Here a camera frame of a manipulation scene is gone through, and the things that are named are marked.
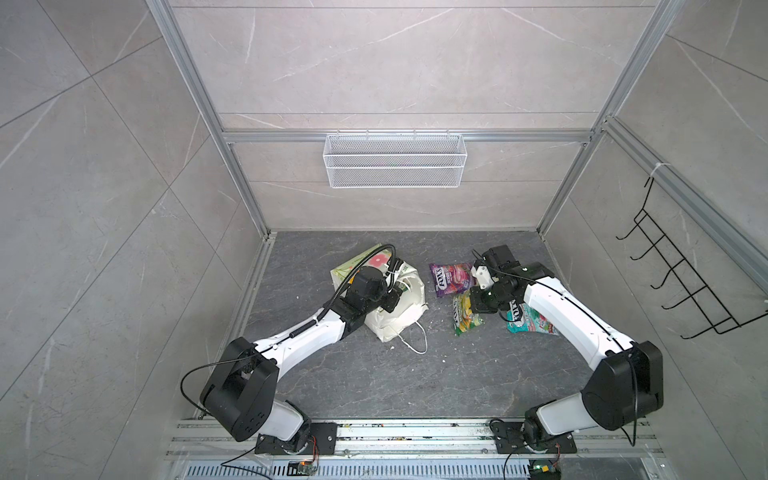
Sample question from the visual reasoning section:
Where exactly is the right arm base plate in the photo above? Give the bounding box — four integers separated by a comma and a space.
488, 418, 577, 455

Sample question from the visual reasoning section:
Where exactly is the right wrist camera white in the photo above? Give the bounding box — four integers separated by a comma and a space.
471, 265, 495, 290

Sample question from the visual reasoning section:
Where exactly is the black wire hook rack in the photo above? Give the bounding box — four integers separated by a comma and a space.
615, 178, 767, 340

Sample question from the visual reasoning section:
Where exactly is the white wire mesh basket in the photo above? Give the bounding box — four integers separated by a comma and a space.
323, 133, 468, 189

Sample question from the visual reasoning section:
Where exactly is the purple Fox's berries packet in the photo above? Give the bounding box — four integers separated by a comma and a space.
429, 263, 475, 298

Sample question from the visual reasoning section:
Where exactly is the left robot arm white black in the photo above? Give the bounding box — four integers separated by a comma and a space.
179, 244, 403, 453

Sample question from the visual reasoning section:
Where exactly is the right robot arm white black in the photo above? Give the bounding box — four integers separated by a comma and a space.
469, 245, 664, 452

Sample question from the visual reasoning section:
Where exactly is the green yellow snack packet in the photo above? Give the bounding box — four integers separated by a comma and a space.
452, 291, 483, 336

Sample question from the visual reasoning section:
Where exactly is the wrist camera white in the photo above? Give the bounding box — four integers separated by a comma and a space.
471, 265, 495, 290
385, 256, 418, 291

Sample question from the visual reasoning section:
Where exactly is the aluminium rail frame front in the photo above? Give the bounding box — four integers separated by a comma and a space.
158, 418, 677, 479

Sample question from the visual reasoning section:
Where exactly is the teal cherry mint packet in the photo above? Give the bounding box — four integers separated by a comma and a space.
504, 303, 559, 336

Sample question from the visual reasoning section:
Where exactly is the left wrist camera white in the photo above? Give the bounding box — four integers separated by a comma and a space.
385, 256, 418, 291

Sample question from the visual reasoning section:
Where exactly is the white paper gift bag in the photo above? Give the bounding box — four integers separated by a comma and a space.
330, 244, 428, 355

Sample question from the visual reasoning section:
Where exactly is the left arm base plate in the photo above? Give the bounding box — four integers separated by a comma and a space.
255, 422, 339, 455

